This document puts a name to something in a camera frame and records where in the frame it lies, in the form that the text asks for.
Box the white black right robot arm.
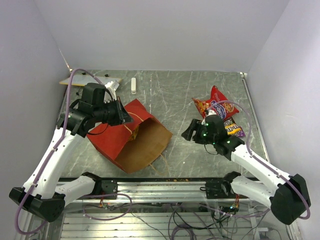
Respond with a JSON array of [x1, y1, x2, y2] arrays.
[[181, 115, 311, 225]]

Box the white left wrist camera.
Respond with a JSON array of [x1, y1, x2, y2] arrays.
[[104, 80, 120, 100]]

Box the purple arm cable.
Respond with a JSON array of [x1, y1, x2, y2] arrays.
[[14, 68, 103, 236], [203, 100, 312, 221]]

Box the red brown paper bag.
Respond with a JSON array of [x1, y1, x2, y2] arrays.
[[86, 99, 173, 174]]

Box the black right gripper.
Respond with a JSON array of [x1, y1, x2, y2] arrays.
[[181, 118, 217, 145]]

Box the purple snack packet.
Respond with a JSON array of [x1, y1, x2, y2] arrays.
[[224, 117, 236, 126]]

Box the white marker pen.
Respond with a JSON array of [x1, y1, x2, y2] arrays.
[[130, 77, 137, 94]]

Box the white board yellow edge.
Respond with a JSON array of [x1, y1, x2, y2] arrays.
[[71, 74, 122, 87]]

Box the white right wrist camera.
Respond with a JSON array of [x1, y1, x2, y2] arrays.
[[205, 109, 218, 118]]

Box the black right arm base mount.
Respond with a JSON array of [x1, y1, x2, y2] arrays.
[[199, 178, 238, 200]]

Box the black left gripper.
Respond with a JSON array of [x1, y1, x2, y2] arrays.
[[93, 95, 134, 126]]

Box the aluminium frame rail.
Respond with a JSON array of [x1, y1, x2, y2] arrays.
[[62, 177, 273, 203]]

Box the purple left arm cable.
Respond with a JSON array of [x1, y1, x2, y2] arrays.
[[14, 68, 103, 236]]

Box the red snack packet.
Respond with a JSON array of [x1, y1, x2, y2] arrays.
[[209, 85, 239, 120]]

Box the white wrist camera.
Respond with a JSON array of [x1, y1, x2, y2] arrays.
[[104, 80, 120, 100], [205, 109, 218, 118]]

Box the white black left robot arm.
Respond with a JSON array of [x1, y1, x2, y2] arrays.
[[9, 83, 133, 223]]

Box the orange red chips packet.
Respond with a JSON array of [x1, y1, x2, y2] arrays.
[[192, 98, 210, 118]]

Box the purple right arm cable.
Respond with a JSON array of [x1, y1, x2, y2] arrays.
[[203, 100, 312, 221]]

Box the loose cables under frame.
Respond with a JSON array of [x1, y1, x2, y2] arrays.
[[82, 192, 276, 240]]

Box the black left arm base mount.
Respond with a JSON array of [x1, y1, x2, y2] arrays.
[[85, 178, 118, 200]]

